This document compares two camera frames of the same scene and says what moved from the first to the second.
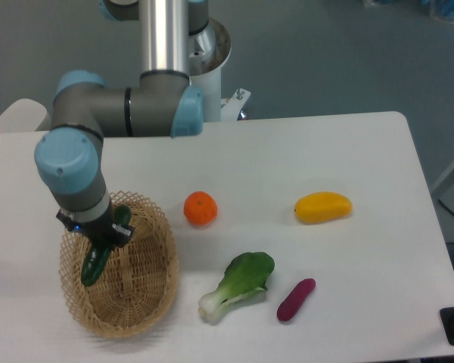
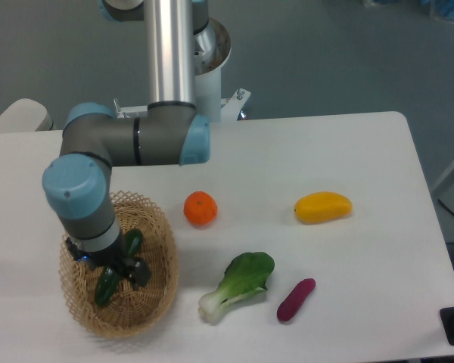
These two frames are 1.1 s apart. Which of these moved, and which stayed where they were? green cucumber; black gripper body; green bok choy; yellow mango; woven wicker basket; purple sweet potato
Moved: green cucumber; black gripper body
Stayed: woven wicker basket; purple sweet potato; green bok choy; yellow mango
